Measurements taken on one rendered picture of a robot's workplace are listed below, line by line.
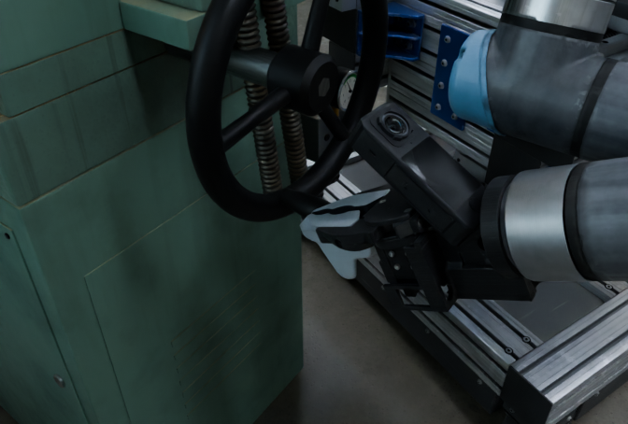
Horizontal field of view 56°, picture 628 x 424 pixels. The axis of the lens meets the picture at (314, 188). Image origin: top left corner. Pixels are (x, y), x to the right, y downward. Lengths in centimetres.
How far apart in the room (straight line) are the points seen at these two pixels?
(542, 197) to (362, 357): 100
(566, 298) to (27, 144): 100
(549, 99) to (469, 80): 6
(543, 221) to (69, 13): 44
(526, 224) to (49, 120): 43
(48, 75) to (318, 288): 102
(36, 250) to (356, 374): 82
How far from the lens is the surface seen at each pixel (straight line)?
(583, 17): 46
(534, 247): 39
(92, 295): 73
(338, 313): 142
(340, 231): 46
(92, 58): 62
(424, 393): 130
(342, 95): 87
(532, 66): 46
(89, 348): 78
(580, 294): 128
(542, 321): 120
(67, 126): 62
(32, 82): 59
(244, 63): 59
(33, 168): 62
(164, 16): 58
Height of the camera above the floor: 106
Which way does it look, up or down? 36 degrees down
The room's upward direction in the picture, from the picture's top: straight up
